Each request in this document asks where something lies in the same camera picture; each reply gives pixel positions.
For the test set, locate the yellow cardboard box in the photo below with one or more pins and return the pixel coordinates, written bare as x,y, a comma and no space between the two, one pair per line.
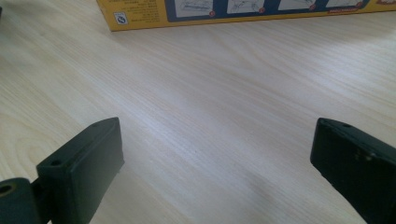
140,14

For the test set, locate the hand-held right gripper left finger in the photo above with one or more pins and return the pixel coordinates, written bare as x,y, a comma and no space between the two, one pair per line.
84,168

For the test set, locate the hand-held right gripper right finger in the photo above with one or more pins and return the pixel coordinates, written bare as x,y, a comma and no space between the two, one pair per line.
358,168

